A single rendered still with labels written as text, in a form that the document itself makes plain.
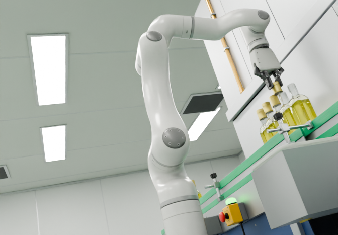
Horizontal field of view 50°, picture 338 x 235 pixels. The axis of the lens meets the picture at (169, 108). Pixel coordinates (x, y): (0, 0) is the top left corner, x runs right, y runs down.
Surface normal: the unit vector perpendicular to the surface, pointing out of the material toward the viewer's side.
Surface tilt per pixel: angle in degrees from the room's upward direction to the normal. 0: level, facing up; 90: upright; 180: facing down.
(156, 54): 129
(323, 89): 90
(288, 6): 90
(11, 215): 90
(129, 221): 90
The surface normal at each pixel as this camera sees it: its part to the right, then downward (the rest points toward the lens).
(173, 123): 0.15, -0.83
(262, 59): 0.17, -0.44
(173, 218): -0.47, -0.32
